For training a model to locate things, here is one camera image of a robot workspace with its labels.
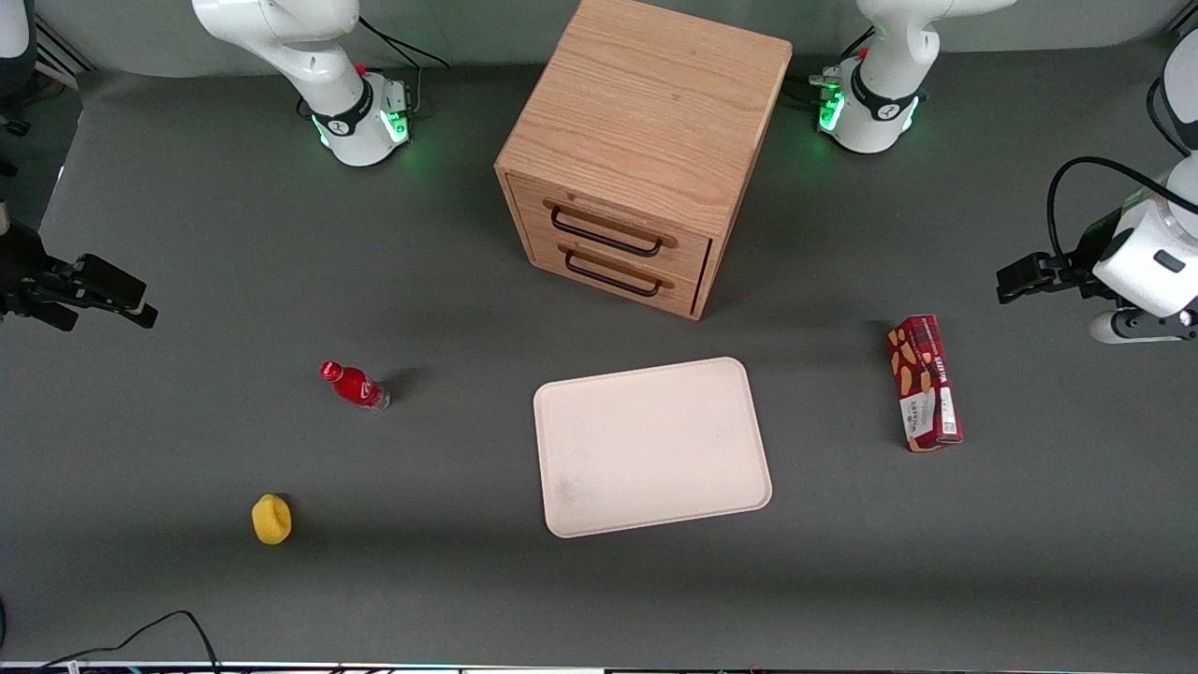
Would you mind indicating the red cookie box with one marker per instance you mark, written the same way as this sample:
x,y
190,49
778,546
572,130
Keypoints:
x,y
925,384

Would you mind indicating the small red bottle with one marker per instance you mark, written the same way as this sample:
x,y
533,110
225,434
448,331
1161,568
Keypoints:
x,y
356,385

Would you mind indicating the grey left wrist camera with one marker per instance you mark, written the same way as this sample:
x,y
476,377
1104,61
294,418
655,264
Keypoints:
x,y
1140,326

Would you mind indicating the yellow toy fruit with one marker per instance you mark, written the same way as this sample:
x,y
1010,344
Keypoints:
x,y
271,520

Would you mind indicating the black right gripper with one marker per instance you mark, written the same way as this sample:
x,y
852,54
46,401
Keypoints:
x,y
26,277

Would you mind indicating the wooden drawer cabinet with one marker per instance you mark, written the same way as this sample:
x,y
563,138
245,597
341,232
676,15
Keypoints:
x,y
646,103

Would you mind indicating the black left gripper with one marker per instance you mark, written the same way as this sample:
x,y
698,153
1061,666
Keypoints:
x,y
1076,265

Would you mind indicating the beige plastic tray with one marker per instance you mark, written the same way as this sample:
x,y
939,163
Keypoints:
x,y
650,447

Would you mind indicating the wooden drawer front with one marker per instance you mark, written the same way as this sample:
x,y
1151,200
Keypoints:
x,y
608,273
613,229

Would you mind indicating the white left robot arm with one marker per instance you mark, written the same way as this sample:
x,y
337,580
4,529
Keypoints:
x,y
880,56

